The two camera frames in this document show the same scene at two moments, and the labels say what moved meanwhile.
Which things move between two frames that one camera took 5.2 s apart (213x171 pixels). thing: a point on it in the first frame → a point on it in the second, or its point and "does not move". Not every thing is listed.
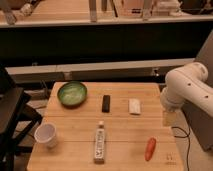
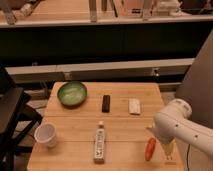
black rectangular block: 106,103 does not move
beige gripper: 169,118 → 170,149
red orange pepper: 150,148 does not move
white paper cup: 46,133 does not move
